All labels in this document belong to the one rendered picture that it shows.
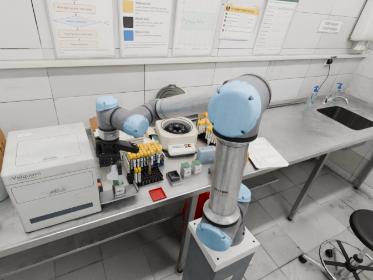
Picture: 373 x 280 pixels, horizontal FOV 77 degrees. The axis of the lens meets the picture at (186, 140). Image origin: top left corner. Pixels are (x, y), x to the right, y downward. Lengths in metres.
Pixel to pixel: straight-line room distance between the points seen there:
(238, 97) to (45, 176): 0.70
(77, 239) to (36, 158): 0.95
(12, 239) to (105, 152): 0.47
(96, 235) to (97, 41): 1.21
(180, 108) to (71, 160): 0.42
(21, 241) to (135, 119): 0.64
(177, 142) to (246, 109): 0.91
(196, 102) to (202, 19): 0.91
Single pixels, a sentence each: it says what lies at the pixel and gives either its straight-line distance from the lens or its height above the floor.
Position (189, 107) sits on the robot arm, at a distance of 0.76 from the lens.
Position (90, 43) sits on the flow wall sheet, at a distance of 1.40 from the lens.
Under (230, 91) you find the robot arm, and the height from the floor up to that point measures 1.55.
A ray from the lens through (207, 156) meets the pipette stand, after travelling 1.34.
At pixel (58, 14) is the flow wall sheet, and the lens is 1.36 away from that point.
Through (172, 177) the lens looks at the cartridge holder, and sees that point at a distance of 1.23.
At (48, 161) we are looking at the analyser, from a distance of 0.93.
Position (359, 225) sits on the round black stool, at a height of 0.65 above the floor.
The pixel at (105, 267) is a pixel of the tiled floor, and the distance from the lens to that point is 1.98.
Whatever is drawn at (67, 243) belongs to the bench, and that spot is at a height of 0.27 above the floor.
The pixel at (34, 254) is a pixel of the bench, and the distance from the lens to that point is 1.83.
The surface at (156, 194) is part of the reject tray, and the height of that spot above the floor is 0.88.
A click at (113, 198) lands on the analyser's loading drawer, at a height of 0.92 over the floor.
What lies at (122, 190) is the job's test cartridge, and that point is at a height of 0.94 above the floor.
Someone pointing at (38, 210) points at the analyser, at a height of 0.98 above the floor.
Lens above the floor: 1.73
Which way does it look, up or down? 33 degrees down
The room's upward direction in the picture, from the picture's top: 8 degrees clockwise
